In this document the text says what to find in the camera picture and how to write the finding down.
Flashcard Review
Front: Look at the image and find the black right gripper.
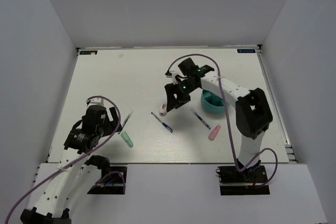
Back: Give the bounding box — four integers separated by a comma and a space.
165, 79, 198, 112

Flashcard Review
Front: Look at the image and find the pink white small stapler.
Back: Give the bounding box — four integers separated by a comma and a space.
159, 103, 167, 116

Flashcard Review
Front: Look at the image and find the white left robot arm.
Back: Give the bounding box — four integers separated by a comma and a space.
20, 105, 122, 223

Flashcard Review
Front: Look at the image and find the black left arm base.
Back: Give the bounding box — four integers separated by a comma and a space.
88, 165, 128, 195

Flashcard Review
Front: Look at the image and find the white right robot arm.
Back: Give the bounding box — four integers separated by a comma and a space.
164, 55, 273, 182

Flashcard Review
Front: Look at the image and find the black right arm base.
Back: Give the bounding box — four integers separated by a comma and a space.
216, 166, 270, 196

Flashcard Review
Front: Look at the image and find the green clear gel pen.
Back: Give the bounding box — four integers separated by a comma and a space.
118, 110, 134, 135

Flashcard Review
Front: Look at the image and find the mint green correction pen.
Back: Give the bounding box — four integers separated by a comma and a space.
120, 131, 134, 148

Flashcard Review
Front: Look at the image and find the blue clear gel pen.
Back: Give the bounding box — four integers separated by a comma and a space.
193, 112, 211, 130

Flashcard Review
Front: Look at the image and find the blue clear ballpoint pen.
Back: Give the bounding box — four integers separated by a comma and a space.
151, 112, 173, 133

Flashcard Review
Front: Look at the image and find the teal round divided organizer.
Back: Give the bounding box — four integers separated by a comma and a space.
201, 90, 225, 114

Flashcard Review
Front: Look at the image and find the pink correction pen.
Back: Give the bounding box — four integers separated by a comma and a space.
208, 125, 221, 141

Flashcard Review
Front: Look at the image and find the left corner label sticker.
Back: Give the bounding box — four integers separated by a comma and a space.
79, 50, 98, 55

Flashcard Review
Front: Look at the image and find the corner label sticker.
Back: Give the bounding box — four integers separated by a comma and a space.
79, 50, 98, 55
237, 48, 256, 54

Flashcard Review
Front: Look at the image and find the right corner label sticker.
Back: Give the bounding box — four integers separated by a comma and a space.
237, 48, 256, 54

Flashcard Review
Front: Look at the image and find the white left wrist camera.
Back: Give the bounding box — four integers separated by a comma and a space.
86, 98, 104, 107

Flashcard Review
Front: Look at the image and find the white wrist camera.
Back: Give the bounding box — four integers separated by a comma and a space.
86, 98, 104, 107
165, 70, 181, 84

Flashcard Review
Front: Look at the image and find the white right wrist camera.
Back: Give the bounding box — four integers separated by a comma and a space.
165, 70, 181, 84

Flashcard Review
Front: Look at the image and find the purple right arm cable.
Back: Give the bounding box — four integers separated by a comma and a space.
167, 54, 278, 188

